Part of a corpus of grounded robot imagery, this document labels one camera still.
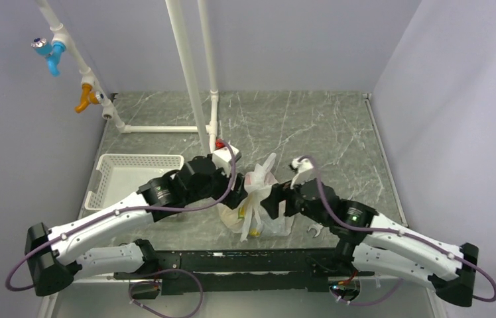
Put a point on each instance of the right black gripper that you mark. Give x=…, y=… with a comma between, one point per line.
x=279, y=193

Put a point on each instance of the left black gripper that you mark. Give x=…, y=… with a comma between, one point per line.
x=234, y=197

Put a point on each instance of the white plastic bag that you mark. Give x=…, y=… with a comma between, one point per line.
x=250, y=220

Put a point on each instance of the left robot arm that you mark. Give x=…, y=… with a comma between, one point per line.
x=60, y=255

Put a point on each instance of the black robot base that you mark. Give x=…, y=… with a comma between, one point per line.
x=184, y=271

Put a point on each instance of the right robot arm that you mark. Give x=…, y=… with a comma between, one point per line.
x=371, y=242

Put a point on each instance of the silver wrench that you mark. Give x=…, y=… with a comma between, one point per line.
x=316, y=229

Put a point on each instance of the white plastic basket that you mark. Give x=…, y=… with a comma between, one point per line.
x=117, y=175

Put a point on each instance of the orange valve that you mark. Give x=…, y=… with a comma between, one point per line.
x=88, y=97

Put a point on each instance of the blue valve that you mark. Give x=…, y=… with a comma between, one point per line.
x=51, y=52

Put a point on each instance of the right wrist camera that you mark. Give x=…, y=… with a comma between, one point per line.
x=303, y=171

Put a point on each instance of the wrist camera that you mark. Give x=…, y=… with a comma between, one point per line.
x=222, y=157
x=303, y=171

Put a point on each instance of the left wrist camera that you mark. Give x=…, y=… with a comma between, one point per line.
x=222, y=157

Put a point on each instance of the white PVC pipe frame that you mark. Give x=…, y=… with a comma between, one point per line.
x=206, y=131

